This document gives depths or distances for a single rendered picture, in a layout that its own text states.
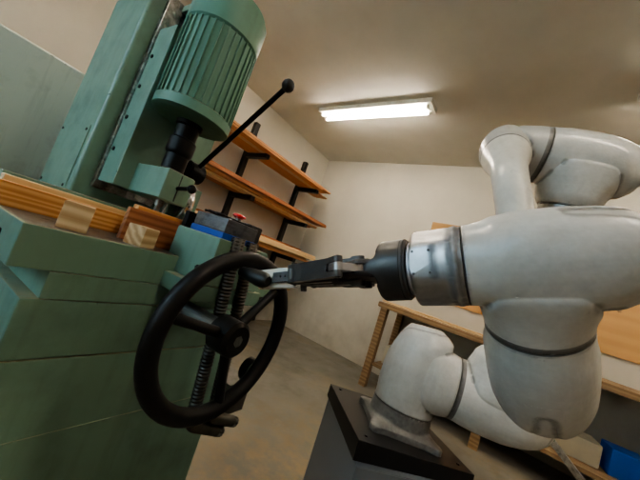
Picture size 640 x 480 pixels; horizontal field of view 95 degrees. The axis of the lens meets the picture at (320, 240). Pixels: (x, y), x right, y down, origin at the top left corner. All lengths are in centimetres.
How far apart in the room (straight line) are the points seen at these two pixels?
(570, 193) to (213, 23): 86
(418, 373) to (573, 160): 59
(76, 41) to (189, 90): 248
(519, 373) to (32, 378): 64
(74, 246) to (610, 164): 100
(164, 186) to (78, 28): 258
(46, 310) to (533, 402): 64
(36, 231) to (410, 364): 77
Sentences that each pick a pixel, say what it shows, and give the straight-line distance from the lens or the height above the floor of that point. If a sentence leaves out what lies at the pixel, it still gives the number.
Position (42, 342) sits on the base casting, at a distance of 61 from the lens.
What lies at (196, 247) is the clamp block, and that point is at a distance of 61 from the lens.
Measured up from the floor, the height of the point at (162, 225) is 95.
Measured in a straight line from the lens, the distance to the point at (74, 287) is 58.
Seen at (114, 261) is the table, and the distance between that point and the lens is 59.
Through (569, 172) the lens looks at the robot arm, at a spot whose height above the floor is 133.
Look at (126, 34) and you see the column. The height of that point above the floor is 137.
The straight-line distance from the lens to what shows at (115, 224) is 75.
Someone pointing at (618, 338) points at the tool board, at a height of 120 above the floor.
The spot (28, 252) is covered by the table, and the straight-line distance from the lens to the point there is 55.
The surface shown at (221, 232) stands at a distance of 58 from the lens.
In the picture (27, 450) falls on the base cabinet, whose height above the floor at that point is 57.
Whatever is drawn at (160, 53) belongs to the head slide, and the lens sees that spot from 93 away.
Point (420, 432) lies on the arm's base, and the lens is 89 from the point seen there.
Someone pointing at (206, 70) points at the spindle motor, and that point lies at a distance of 78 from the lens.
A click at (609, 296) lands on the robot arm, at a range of 35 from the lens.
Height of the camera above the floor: 96
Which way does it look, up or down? 6 degrees up
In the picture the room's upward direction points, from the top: 18 degrees clockwise
